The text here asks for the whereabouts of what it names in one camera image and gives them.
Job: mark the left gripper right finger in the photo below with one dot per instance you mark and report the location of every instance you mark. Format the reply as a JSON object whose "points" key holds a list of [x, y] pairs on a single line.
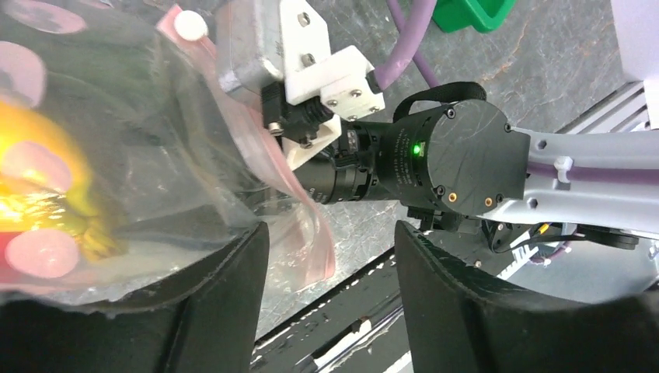
{"points": [[462, 319]]}

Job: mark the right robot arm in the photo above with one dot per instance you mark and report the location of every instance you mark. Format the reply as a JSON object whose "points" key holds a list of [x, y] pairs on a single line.
{"points": [[458, 165]]}

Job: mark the yellow fake banana bunch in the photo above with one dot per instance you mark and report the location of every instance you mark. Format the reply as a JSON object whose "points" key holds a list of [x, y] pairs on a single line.
{"points": [[46, 183]]}

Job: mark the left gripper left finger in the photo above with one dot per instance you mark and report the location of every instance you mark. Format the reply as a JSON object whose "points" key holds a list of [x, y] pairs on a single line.
{"points": [[201, 319]]}

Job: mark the clear zip top bag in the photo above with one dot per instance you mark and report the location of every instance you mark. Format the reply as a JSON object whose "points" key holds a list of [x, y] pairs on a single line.
{"points": [[181, 167]]}

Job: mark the green plastic tray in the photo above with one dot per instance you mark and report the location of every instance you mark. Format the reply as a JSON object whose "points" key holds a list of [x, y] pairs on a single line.
{"points": [[484, 16]]}

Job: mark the red fake strawberry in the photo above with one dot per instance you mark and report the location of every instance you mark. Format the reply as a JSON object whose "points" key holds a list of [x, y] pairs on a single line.
{"points": [[42, 254]]}

